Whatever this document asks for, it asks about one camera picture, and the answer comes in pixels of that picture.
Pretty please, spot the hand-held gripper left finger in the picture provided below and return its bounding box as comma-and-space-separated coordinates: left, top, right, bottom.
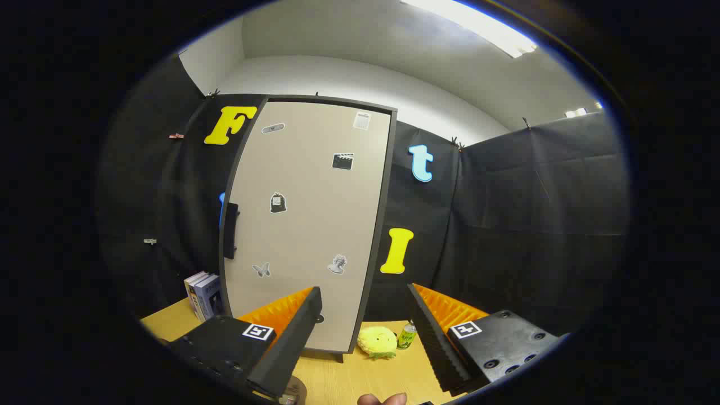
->
169, 286, 324, 401

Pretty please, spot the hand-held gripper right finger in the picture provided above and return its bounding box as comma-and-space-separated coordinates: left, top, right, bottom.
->
406, 283, 563, 395

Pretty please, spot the beige shoe cabinet door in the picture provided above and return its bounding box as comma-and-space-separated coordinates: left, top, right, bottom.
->
223, 100, 392, 354

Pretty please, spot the black door handle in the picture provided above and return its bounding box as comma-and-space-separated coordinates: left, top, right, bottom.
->
223, 202, 241, 260

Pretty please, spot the grey shoe cabinet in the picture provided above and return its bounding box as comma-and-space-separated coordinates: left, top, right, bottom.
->
218, 94, 398, 363

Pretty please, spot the green drink bottle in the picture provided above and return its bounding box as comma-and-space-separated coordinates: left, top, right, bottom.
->
397, 321, 418, 350

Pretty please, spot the yellow plush toy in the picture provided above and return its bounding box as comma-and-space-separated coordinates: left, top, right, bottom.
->
357, 326, 399, 361

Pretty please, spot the blue book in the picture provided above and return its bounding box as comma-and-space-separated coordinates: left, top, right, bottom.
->
191, 274, 223, 322

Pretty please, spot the white book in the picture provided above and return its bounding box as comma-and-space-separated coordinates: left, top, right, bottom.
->
184, 271, 210, 317

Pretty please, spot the black backdrop cloth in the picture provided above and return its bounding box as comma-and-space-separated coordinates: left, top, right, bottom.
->
96, 53, 631, 338

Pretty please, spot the long ceiling light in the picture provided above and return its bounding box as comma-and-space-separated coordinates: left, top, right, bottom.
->
402, 0, 538, 59

